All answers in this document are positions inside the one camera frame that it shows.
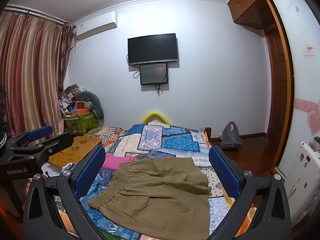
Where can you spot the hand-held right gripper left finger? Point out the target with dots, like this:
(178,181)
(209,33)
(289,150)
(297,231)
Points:
(88,172)

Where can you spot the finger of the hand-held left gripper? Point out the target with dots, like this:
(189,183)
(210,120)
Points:
(56,142)
(40,132)

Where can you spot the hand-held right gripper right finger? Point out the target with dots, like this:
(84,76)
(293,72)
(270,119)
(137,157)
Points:
(223,170)

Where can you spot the olive green pants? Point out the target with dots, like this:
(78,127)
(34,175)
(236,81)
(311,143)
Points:
(155,200)

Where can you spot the bamboo lap desk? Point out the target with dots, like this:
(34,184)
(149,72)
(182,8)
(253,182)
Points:
(75,150)

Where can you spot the pink cloth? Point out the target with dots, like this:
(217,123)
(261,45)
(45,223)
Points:
(115,161)

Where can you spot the green storage box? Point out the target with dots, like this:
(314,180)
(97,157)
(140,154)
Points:
(80,123)

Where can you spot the grey backpack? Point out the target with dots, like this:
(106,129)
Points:
(231,136)

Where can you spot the orange box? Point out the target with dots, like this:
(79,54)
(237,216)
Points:
(81,110)

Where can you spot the striped bed cloth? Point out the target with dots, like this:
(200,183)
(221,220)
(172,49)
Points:
(110,135)

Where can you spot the pile of printed paper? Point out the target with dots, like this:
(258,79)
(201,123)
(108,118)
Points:
(71,93)

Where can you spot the blue patchwork printed blanket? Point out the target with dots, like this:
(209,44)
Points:
(180,142)

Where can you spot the grey plush toy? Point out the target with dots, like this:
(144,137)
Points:
(91,100)

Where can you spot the striped pink curtain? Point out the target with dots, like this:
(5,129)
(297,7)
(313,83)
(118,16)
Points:
(30,75)

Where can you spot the white appliance with stickers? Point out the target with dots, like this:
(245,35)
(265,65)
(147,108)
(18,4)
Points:
(303,180)

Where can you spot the frosted sliding wardrobe door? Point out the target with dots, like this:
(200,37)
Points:
(303,80)

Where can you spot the white air conditioner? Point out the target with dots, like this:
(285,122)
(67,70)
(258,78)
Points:
(96,24)

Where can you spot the wooden overhead cabinet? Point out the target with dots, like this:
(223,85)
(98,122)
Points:
(246,2)

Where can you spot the yellow curved bed rail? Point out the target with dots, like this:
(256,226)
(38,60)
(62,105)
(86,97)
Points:
(155,115)

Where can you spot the small black wall monitor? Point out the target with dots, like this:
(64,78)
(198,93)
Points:
(153,73)

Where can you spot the black wall television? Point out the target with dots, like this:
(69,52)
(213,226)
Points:
(152,48)

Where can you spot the small red wall sticker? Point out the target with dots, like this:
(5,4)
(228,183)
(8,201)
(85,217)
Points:
(309,49)

